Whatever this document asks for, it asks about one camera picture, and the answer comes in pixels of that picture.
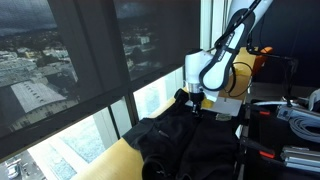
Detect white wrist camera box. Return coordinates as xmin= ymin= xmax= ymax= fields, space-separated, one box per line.
xmin=202 ymin=89 xmax=221 ymax=103

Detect grey metal box bar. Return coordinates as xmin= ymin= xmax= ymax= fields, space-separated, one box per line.
xmin=275 ymin=104 xmax=320 ymax=123

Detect black perforated metal rail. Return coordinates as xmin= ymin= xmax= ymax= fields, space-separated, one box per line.
xmin=234 ymin=103 xmax=253 ymax=180

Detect dark mesh roller shade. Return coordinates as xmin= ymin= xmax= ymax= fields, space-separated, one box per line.
xmin=113 ymin=0 xmax=201 ymax=82
xmin=0 ymin=0 xmax=82 ymax=138

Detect white plastic cutting board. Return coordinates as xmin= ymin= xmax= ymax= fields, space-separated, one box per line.
xmin=184 ymin=96 xmax=243 ymax=117

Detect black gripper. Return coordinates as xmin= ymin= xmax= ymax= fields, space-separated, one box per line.
xmin=188 ymin=92 xmax=205 ymax=117

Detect black zip vest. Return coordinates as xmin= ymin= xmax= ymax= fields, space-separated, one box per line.
xmin=122 ymin=88 xmax=241 ymax=180

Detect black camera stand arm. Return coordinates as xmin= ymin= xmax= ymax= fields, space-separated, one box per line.
xmin=245 ymin=19 xmax=299 ymax=98

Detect grey coiled cable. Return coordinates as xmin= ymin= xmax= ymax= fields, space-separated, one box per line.
xmin=288 ymin=116 xmax=320 ymax=144

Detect silver aluminium extrusion rails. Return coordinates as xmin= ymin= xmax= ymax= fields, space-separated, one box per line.
xmin=279 ymin=145 xmax=320 ymax=174

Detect yellow small block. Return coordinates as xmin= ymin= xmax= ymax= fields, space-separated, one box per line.
xmin=201 ymin=98 xmax=214 ymax=110

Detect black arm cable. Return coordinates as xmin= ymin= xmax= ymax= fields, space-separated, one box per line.
xmin=223 ymin=61 xmax=254 ymax=99

